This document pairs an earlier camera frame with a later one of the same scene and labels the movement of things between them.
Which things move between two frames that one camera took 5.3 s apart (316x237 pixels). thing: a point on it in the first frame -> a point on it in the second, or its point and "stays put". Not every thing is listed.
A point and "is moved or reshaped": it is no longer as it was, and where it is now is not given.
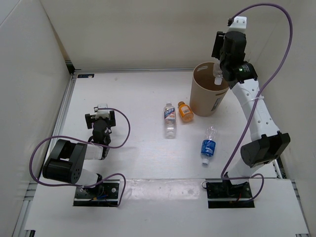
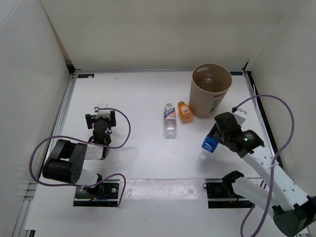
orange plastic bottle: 185,112 stays put
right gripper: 218,43 -> 214,130
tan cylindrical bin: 206,98 stays put
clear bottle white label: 170,122 stays put
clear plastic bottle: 217,74 -> 209,82
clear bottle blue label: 208,145 is moved or reshaped
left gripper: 110,121 stays put
